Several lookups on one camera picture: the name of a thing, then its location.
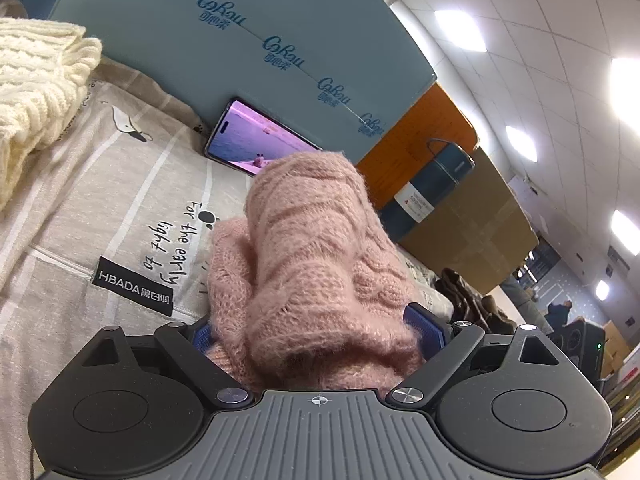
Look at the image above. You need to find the pink knit sweater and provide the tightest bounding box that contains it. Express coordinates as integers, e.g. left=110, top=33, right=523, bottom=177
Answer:
left=205, top=150, right=453, bottom=393

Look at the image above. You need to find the smartphone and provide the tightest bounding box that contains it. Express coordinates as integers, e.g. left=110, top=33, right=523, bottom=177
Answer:
left=204, top=97, right=323, bottom=178

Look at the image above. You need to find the dark brown garment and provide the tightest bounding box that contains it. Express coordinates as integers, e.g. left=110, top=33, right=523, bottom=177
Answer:
left=434, top=267, right=516, bottom=336

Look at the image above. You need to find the large light blue cardboard box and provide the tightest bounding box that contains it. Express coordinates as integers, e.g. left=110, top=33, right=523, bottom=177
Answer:
left=50, top=0, right=436, bottom=166

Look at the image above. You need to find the black speaker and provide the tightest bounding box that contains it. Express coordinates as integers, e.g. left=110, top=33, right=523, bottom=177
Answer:
left=560, top=319, right=607, bottom=378

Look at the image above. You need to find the orange cardboard box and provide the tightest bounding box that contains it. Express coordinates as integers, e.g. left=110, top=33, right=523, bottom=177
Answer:
left=356, top=82, right=479, bottom=211

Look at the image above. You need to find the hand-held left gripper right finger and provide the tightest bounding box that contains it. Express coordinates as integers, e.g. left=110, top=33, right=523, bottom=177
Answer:
left=387, top=302, right=563, bottom=406

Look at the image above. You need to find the small brown cardboard box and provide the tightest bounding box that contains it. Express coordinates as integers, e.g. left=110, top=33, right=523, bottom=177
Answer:
left=602, top=321, right=632, bottom=376

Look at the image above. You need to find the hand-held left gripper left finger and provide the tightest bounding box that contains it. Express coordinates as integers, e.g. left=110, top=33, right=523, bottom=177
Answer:
left=75, top=321, right=253, bottom=406

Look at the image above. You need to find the cream knit sweater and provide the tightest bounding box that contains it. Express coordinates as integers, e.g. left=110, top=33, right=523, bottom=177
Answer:
left=0, top=17, right=103, bottom=211

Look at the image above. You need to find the dark blue thermos bottle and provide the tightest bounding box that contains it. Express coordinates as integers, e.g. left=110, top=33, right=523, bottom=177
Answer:
left=380, top=139, right=476, bottom=243

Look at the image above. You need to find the printed grey bedsheet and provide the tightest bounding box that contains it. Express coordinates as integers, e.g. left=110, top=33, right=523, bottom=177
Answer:
left=0, top=0, right=453, bottom=480

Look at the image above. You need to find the large brown cardboard box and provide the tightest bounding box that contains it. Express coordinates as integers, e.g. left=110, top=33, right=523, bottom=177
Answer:
left=397, top=146, right=540, bottom=298

